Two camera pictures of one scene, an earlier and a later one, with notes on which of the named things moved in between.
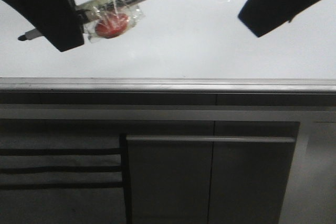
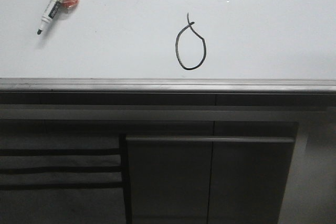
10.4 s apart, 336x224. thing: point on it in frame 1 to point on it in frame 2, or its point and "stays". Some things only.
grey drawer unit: x=62 y=171 stays
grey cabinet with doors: x=207 y=172 stays
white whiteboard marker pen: x=85 y=10 to x=56 y=3
